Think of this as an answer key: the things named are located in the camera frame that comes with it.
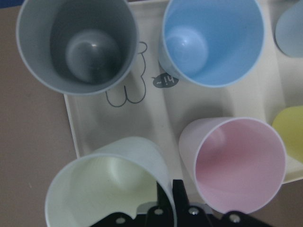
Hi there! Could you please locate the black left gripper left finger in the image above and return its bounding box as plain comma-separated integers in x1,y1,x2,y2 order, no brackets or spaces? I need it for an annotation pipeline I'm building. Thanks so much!
145,183,174,227

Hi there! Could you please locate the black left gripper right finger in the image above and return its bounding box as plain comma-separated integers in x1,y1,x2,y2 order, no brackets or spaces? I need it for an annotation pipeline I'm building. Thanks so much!
172,179,213,227

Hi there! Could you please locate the white plastic cup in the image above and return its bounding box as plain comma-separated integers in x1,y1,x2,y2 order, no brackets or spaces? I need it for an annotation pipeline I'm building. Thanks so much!
45,137,176,227

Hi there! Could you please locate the pink plastic cup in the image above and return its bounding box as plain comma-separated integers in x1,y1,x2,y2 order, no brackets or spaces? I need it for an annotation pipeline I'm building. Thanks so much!
178,117,286,213

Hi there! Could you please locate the beige cup tray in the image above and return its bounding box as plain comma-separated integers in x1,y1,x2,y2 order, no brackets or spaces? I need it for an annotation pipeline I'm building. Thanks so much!
64,0,303,195

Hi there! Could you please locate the yellow plastic cup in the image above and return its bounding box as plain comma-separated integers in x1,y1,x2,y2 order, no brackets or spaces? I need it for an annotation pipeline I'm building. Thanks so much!
272,105,303,163

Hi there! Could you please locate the light blue cup near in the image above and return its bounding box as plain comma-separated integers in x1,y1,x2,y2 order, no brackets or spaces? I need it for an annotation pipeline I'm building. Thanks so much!
158,0,265,87

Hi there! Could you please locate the light blue cup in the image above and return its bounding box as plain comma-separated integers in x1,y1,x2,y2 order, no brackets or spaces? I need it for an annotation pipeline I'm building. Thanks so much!
158,0,265,87
275,0,303,58

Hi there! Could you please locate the grey plastic cup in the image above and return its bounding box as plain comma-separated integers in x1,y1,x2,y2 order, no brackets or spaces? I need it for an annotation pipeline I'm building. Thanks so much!
16,0,139,95

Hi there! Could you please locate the light blue cup far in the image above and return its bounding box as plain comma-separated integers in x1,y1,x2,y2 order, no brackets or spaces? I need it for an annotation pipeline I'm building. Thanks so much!
275,0,303,58

